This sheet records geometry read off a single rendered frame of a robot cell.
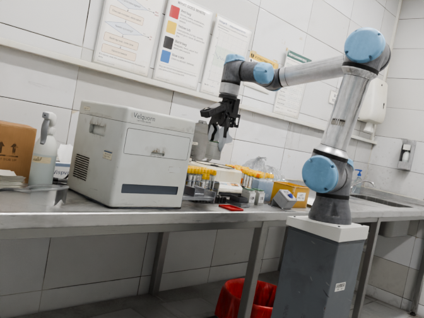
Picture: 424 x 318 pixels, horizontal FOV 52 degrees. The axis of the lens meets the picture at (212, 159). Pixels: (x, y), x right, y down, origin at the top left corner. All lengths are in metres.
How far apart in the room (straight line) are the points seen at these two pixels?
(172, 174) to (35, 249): 0.79
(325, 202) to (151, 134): 0.65
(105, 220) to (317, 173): 0.66
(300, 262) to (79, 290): 1.06
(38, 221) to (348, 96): 0.97
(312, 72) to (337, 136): 0.32
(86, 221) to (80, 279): 0.93
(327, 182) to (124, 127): 0.64
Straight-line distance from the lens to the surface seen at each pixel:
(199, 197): 1.52
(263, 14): 2.68
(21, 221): 1.13
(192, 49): 2.24
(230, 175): 2.02
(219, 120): 1.62
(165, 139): 1.35
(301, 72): 1.65
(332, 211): 1.55
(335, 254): 1.50
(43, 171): 1.40
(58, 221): 1.17
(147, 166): 1.33
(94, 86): 1.94
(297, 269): 1.58
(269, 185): 1.99
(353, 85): 1.44
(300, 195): 2.04
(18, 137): 1.48
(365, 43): 1.44
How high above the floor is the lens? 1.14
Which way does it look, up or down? 3 degrees down
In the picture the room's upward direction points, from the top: 11 degrees clockwise
